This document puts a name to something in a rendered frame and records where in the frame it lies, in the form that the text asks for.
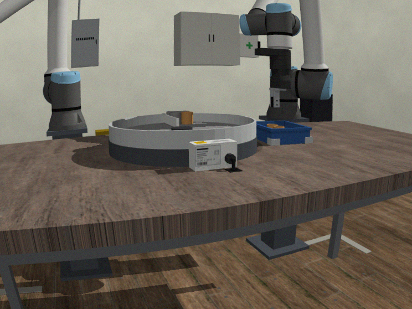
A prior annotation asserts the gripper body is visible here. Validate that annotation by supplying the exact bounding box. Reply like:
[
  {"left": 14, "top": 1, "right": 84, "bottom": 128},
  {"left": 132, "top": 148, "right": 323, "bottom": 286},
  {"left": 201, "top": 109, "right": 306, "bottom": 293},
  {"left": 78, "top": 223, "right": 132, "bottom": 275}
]
[{"left": 269, "top": 49, "right": 292, "bottom": 90}]

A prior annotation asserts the blue crate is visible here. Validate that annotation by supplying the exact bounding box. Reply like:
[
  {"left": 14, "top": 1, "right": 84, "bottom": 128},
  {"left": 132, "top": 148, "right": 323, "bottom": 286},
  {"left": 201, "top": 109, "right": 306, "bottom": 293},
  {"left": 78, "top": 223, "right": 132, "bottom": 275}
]
[{"left": 256, "top": 120, "right": 312, "bottom": 146}]

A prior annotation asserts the grey turntable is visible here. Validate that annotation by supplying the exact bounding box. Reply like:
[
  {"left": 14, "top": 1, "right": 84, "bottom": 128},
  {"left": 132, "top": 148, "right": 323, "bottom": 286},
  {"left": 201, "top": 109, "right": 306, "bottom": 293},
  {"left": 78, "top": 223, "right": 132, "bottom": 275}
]
[{"left": 108, "top": 112, "right": 258, "bottom": 167}]

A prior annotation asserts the white first aid box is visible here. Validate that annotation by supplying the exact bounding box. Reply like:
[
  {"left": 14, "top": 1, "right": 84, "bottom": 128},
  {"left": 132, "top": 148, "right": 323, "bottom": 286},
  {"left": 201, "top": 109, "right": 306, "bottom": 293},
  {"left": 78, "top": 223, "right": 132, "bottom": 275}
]
[{"left": 239, "top": 33, "right": 259, "bottom": 59}]

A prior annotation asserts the black cabinet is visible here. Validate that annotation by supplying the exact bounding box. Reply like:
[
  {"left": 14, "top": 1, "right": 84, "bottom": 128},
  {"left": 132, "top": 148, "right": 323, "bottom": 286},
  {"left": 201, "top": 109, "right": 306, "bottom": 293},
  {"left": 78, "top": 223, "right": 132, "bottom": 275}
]
[{"left": 301, "top": 96, "right": 333, "bottom": 122}]

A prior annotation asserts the white control box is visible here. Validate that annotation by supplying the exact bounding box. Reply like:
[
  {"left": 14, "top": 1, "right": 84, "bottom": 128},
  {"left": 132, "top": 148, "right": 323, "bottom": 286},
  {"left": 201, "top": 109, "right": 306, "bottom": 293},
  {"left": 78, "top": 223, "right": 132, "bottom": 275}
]
[{"left": 189, "top": 138, "right": 244, "bottom": 173}]

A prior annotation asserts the wooden table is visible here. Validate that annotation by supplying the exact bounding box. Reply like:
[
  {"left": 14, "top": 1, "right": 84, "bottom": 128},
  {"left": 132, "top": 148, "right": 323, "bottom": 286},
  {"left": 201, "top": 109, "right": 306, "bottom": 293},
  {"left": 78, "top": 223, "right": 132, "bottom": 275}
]
[{"left": 0, "top": 120, "right": 412, "bottom": 309}]

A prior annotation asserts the grey electrical panel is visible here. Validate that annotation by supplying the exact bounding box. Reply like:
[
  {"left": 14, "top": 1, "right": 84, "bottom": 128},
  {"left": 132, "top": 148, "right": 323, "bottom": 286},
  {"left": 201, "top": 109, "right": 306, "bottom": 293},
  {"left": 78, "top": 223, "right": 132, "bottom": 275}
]
[{"left": 70, "top": 0, "right": 100, "bottom": 68}]

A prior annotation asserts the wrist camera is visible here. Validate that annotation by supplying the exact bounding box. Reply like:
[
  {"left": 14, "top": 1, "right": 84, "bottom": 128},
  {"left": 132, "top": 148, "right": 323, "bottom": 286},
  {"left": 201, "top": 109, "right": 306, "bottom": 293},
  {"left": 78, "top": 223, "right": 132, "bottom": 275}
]
[{"left": 255, "top": 41, "right": 272, "bottom": 56}]

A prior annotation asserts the grey wall cabinet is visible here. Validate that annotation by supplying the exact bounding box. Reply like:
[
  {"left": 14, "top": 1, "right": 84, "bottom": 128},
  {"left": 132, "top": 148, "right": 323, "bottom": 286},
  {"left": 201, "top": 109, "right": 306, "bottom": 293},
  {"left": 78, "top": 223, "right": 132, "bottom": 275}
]
[{"left": 173, "top": 12, "right": 241, "bottom": 66}]

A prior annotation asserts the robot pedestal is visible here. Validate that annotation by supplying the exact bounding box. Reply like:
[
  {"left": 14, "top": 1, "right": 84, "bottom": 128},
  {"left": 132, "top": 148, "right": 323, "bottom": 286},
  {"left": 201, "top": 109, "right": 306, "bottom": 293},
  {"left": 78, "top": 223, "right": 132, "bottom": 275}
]
[
  {"left": 246, "top": 115, "right": 310, "bottom": 260},
  {"left": 47, "top": 128, "right": 114, "bottom": 281}
]

